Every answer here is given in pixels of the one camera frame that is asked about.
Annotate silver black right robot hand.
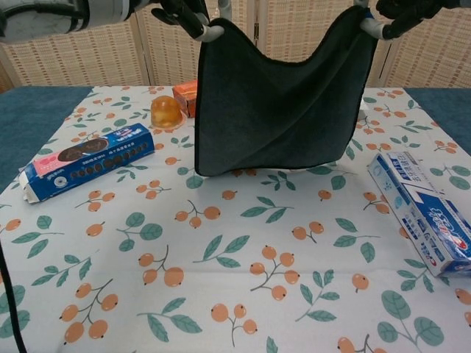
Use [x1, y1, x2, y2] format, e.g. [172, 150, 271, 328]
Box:
[355, 0, 442, 41]

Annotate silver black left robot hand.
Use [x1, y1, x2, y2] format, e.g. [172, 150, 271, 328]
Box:
[150, 0, 233, 43]

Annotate blue microfiber cloth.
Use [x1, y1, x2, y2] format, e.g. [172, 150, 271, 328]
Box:
[194, 5, 380, 179]

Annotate orange cracker box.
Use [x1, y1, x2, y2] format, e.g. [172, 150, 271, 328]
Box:
[172, 81, 199, 118]

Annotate orange jelly cup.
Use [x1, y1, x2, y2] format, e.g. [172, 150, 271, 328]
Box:
[149, 96, 185, 129]

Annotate bamboo folding screen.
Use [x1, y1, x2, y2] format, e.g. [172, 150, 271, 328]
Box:
[0, 0, 471, 93]

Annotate blue cookie box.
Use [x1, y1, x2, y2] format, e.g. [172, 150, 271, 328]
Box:
[18, 122, 155, 204]

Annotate blue white toothpaste box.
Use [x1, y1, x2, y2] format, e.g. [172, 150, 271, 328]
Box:
[366, 150, 471, 278]

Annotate teal table cover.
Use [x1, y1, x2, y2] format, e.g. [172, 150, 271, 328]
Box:
[0, 85, 471, 196]

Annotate floral fruit print tablecloth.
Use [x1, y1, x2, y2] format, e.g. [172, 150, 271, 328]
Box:
[0, 85, 471, 353]

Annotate black cable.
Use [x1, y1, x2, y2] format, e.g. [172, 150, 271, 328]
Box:
[0, 242, 26, 353]

